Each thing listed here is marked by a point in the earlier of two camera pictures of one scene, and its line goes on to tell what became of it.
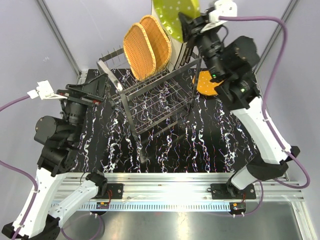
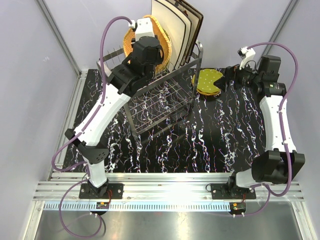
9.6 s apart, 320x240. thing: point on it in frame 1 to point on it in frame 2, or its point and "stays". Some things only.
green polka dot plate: x=168 y=11 to x=206 y=79
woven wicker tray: x=160 y=41 stays
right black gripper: x=191 y=28 to x=232 y=73
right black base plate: x=219 y=191 stays
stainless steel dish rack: x=155 y=101 stays
